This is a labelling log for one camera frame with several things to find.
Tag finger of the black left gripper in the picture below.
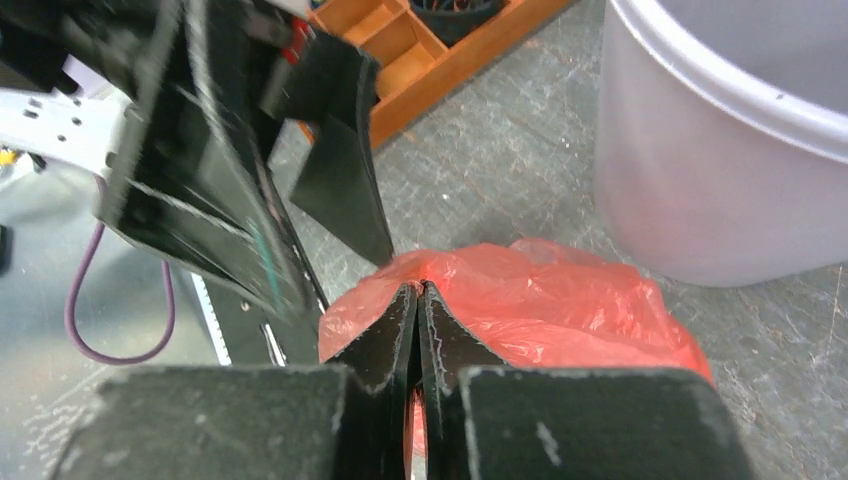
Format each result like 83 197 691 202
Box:
261 30 394 266
99 28 311 319

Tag grey plastic trash bin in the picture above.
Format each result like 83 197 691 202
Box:
594 1 847 287

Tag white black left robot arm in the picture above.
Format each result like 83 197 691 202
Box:
1 1 394 320

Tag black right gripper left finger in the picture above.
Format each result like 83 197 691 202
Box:
52 284 417 479

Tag red plastic trash bag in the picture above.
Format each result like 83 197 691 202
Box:
319 238 711 377

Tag orange compartment tray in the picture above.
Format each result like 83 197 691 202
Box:
310 0 569 147

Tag black trash bag roll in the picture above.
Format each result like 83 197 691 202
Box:
409 0 506 47

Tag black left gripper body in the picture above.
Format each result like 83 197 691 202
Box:
152 1 318 133

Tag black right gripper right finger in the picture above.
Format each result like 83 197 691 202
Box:
418 283 755 479

